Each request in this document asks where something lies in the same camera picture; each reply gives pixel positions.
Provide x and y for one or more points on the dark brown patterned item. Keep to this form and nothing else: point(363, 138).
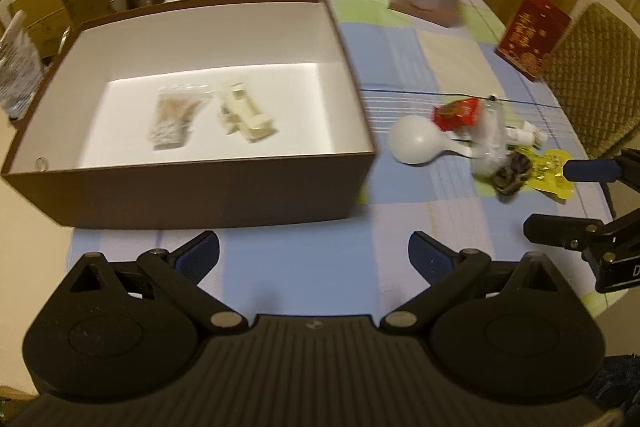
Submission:
point(512, 174)

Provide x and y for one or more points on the brown cardboard box white inside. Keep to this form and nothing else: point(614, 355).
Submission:
point(200, 192)

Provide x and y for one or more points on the clear bag of cotton swabs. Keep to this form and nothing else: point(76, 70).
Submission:
point(175, 117)

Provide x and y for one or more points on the clear plastic bag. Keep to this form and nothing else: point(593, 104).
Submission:
point(490, 142)

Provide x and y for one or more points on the white plastic packaged item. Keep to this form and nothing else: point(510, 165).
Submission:
point(245, 112)

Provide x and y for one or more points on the red gold printed box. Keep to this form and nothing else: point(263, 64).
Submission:
point(532, 37)

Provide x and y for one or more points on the yellow foil packet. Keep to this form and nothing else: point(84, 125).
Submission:
point(547, 174)

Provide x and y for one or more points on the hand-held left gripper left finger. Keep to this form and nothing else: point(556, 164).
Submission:
point(200, 254)

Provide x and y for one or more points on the woven tan chair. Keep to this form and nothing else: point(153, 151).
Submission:
point(595, 77)

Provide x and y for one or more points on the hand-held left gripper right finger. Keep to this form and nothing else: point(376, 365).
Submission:
point(426, 257)

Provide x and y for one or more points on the checked pastel tablecloth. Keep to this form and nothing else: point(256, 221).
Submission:
point(310, 257)

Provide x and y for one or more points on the red snack packet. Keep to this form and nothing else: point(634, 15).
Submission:
point(456, 113)

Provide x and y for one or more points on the dark fuzzy clothing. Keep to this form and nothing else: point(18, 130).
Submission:
point(617, 392)

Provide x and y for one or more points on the white green toothpaste tube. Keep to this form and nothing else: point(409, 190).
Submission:
point(522, 134)

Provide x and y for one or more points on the small brown cardboard carton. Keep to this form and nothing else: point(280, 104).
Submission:
point(42, 17)

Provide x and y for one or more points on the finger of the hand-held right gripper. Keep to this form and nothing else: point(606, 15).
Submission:
point(555, 227)
point(590, 170)

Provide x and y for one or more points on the white plastic spoon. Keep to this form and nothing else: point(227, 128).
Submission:
point(415, 139)

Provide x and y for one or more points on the white plastic bag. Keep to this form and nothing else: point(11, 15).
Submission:
point(17, 67)

